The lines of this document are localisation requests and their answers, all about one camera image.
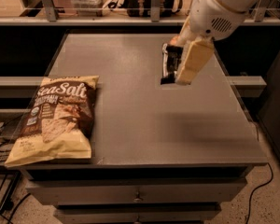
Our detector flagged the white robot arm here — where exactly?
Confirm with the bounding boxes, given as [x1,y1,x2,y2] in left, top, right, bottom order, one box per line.
[175,0,258,85]

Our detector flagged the metal drawer knob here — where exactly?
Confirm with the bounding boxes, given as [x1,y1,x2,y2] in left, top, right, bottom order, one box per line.
[133,195,143,203]

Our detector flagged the red apple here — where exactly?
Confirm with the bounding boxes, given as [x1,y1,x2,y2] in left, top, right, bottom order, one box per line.
[169,35,179,46]

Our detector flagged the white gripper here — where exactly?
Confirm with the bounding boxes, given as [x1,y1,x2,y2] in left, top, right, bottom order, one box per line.
[175,0,247,85]

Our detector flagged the brown sea salt chip bag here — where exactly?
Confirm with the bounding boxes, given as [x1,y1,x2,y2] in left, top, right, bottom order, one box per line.
[5,76,99,167]

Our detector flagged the black backpack on shelf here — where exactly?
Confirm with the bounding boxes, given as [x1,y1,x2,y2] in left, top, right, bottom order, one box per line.
[123,0,178,18]

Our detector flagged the grey drawer cabinet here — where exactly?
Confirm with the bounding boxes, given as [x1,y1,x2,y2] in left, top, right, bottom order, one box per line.
[23,34,267,224]

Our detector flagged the black rxbar chocolate bar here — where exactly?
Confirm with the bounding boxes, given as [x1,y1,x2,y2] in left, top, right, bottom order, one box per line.
[161,43,183,85]

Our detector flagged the black power cable right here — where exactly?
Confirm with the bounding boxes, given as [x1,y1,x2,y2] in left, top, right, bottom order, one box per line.
[244,162,274,224]

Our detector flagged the grey metal shelf rail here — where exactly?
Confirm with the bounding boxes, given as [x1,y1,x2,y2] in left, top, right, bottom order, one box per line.
[0,0,280,26]

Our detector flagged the black cables left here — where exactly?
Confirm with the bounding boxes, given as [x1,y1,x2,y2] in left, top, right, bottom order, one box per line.
[0,114,32,224]

